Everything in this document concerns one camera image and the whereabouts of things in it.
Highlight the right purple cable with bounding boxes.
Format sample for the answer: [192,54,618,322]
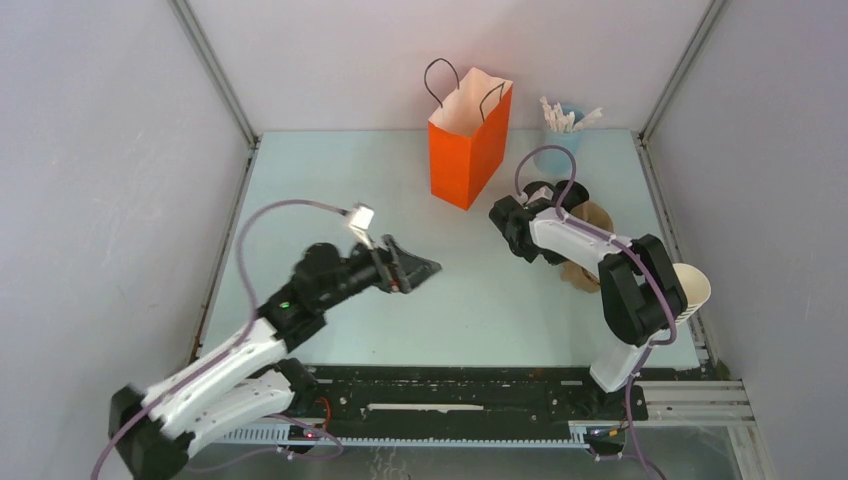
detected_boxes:
[513,144,678,480]

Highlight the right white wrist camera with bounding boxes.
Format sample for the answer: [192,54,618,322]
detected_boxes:
[523,182,556,204]

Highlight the purple cable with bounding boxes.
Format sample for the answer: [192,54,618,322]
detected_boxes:
[513,144,678,480]
[89,199,352,480]

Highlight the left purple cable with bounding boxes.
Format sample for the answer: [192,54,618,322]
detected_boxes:
[89,199,352,480]

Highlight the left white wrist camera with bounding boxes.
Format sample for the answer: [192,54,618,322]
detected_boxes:
[344,203,375,250]

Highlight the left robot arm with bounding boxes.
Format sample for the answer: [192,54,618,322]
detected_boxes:
[109,235,442,479]

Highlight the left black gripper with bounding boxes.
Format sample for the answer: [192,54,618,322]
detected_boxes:
[321,234,442,311]

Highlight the stack of paper cups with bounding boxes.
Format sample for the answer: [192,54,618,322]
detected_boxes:
[673,263,712,325]

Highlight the white wrapped stirrer sticks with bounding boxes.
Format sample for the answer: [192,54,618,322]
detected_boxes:
[539,97,603,134]

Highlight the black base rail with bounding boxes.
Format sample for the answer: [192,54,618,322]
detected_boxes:
[192,362,757,462]

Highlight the brown cardboard cup carrier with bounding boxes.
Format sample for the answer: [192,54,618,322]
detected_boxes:
[561,200,615,294]

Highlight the orange paper bag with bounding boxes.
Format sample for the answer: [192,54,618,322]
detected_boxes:
[428,68,513,210]

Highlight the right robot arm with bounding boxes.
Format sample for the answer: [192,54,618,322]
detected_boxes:
[489,196,700,418]

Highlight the light blue holder cup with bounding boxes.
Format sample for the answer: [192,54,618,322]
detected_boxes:
[542,104,584,155]

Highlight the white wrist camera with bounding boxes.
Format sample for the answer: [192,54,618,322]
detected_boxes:
[523,182,556,204]
[344,203,375,250]

